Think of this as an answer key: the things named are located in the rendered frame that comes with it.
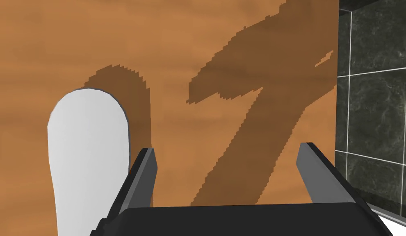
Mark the white oblong soap bar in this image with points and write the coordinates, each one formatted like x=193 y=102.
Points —
x=88 y=157

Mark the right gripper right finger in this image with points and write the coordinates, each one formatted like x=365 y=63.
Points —
x=324 y=178

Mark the wooden sink cabinet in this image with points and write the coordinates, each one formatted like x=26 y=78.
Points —
x=196 y=49

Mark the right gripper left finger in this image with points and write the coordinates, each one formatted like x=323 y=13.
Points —
x=140 y=183

